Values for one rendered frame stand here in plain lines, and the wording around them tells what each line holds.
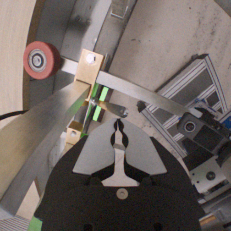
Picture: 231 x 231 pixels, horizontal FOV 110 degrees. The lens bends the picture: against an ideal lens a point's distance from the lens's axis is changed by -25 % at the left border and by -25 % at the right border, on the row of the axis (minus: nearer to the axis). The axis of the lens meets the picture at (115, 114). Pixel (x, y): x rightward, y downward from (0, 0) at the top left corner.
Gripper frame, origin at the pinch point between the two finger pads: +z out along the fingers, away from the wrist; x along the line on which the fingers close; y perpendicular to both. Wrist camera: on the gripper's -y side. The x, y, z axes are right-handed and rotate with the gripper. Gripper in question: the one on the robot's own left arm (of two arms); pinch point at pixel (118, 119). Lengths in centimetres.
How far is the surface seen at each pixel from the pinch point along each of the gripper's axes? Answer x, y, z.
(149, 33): 30, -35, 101
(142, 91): 6.5, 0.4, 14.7
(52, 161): -49, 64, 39
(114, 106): -0.5, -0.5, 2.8
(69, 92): -8.0, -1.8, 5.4
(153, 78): 39, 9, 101
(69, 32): -20.4, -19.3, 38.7
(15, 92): -26.1, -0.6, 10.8
